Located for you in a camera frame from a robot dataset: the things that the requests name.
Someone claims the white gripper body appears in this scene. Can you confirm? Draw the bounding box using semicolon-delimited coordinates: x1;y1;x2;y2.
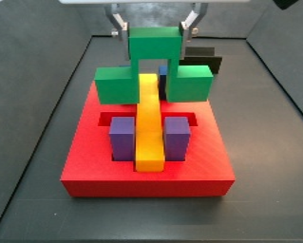
58;0;251;4

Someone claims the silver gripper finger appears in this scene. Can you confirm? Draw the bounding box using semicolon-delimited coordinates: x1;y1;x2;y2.
179;3;209;58
105;4;130;59

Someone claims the green bridge-shaped block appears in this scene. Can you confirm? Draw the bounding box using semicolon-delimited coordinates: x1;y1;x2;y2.
94;27;214;104

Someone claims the red base board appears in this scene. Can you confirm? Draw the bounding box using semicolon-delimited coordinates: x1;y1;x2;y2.
62;87;235;197

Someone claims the black block holder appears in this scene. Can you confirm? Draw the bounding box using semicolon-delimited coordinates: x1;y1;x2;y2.
179;47;222;74

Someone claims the blue block right rear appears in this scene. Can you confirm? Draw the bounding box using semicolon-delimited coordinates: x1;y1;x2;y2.
159;65;167;101

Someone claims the purple block left front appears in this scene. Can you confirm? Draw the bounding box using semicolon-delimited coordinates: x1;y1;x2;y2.
110;117;135;161

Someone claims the purple block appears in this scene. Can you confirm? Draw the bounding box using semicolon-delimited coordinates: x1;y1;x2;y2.
110;117;135;161
165;117;190;161

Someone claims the purple block right front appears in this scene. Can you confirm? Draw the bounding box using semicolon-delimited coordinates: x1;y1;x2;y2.
165;117;190;161

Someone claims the yellow long bar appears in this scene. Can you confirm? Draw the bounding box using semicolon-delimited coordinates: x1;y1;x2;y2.
137;74;165;172

